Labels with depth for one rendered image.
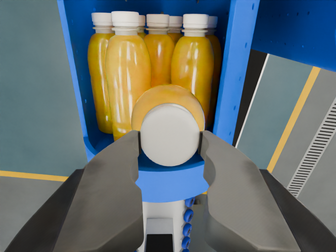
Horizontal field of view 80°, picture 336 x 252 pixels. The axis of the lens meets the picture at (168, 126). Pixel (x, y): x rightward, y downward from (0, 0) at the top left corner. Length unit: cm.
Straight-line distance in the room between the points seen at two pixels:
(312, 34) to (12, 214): 270
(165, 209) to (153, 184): 51
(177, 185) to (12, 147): 191
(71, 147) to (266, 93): 163
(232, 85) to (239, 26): 7
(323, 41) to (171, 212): 68
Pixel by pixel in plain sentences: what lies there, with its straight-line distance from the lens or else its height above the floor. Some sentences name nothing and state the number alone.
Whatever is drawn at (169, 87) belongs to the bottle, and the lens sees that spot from 18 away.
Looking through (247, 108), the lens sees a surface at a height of 15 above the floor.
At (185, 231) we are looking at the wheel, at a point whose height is 98.
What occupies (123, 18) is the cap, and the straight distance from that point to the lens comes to 32.
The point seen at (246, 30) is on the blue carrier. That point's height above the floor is 119.
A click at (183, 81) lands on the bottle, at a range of 33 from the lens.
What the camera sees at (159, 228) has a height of 97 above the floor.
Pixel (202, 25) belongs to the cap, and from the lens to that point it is 34.
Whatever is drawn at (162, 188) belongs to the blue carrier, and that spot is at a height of 123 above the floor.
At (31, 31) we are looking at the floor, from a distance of 168.
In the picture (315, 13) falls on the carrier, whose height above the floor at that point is 95.
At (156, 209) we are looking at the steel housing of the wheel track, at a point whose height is 93.
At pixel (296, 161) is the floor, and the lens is 219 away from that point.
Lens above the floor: 145
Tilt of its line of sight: 63 degrees down
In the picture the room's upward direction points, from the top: 177 degrees clockwise
